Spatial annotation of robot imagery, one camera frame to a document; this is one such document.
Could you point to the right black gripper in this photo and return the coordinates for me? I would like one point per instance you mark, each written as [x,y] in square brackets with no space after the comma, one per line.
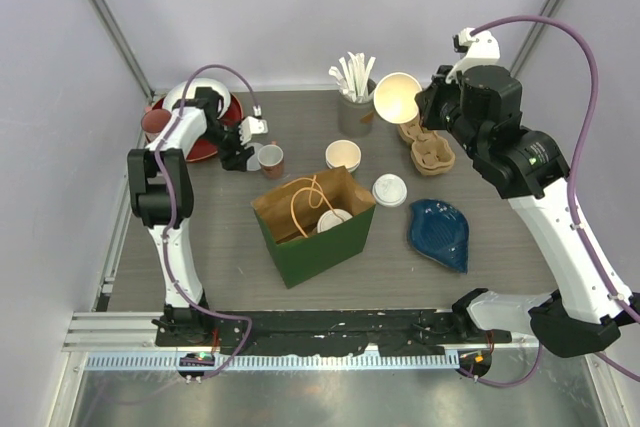
[430,98]

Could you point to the white paper plate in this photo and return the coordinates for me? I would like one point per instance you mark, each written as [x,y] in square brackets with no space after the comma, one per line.
[175,95]

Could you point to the white cup lid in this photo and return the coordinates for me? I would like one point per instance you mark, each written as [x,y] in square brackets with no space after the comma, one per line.
[253,163]
[331,219]

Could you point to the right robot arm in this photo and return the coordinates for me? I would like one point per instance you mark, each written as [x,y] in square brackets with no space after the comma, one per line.
[590,305]

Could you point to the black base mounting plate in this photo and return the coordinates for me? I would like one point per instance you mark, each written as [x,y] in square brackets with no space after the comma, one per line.
[326,333]

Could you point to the green paper bag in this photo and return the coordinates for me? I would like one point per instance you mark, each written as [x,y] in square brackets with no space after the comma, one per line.
[288,214]

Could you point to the cardboard cup carrier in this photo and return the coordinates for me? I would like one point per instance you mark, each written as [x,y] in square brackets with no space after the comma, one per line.
[430,153]

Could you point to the stack of green paper cups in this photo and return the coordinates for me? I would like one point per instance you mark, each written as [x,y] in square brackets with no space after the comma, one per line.
[343,153]

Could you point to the stack of white lids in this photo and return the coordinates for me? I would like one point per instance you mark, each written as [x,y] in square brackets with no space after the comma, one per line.
[389,190]

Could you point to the white wrapped straws bundle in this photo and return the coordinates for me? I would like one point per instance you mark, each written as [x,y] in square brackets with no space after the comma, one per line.
[352,77]

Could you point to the grey straw holder cup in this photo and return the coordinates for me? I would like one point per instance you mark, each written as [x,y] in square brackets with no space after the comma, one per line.
[356,119]

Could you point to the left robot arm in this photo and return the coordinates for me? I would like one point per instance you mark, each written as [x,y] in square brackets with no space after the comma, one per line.
[162,197]

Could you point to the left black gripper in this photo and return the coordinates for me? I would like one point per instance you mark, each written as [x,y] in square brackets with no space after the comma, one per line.
[233,162]

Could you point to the floral pink tumbler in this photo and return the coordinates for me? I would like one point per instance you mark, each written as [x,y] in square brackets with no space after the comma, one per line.
[153,122]

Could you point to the blue leaf-shaped dish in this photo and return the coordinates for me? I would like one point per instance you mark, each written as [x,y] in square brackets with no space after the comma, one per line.
[439,231]

